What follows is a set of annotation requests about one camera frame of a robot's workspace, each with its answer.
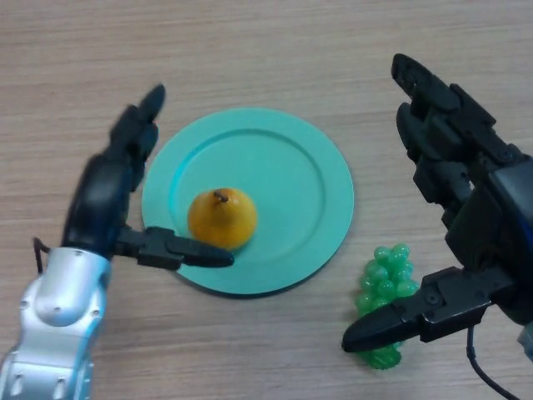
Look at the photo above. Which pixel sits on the green plastic grape bunch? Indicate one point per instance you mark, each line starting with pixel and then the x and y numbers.
pixel 383 271

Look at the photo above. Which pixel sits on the yellow pear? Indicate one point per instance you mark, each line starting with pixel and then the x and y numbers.
pixel 222 221

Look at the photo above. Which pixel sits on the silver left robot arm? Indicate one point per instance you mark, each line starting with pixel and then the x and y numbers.
pixel 58 312

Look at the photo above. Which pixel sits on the teal round plate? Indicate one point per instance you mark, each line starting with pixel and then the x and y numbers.
pixel 291 200

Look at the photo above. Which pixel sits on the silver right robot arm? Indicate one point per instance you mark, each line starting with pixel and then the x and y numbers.
pixel 526 341

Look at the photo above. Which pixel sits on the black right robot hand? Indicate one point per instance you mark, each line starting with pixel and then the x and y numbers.
pixel 495 225

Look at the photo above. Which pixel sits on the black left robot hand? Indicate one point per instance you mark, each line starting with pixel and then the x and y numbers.
pixel 100 200

